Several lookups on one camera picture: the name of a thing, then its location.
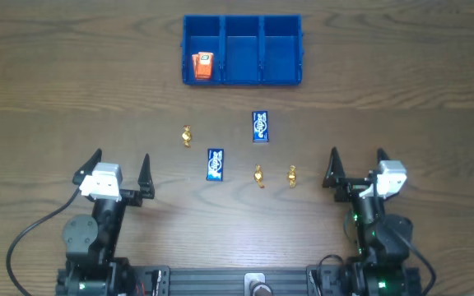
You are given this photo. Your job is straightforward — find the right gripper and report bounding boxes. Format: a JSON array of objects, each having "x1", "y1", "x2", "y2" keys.
[{"x1": 323, "y1": 146, "x2": 391, "y2": 202}]

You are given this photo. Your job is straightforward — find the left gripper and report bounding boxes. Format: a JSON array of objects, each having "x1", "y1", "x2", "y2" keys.
[{"x1": 72, "y1": 148, "x2": 156, "y2": 208}]

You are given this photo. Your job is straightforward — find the gold candy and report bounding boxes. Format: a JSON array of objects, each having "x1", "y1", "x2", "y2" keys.
[
  {"x1": 180, "y1": 124, "x2": 194, "y2": 149},
  {"x1": 253, "y1": 164, "x2": 266, "y2": 190},
  {"x1": 286, "y1": 164, "x2": 298, "y2": 189}
]

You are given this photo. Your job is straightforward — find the blue candy pack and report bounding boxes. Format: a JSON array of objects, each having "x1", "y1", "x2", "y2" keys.
[
  {"x1": 206, "y1": 148, "x2": 225, "y2": 183},
  {"x1": 251, "y1": 110, "x2": 270, "y2": 144}
]

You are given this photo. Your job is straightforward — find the blue tray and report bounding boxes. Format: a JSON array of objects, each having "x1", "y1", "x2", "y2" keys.
[{"x1": 180, "y1": 14, "x2": 304, "y2": 86}]

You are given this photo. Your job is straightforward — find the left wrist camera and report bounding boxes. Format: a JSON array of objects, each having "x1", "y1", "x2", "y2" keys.
[{"x1": 78, "y1": 162, "x2": 123, "y2": 202}]

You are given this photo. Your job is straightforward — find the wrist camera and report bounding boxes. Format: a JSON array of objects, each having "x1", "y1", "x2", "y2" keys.
[
  {"x1": 359, "y1": 160, "x2": 408, "y2": 201},
  {"x1": 78, "y1": 162, "x2": 123, "y2": 202}
]

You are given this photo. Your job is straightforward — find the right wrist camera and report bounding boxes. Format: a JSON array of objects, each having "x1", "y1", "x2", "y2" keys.
[{"x1": 359, "y1": 160, "x2": 408, "y2": 201}]

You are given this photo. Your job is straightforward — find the black cable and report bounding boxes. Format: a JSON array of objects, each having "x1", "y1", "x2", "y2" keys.
[
  {"x1": 6, "y1": 187, "x2": 81, "y2": 296},
  {"x1": 401, "y1": 238, "x2": 438, "y2": 295}
]

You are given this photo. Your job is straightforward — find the mounting rail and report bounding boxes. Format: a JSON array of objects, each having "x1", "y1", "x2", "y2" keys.
[{"x1": 55, "y1": 265, "x2": 423, "y2": 296}]

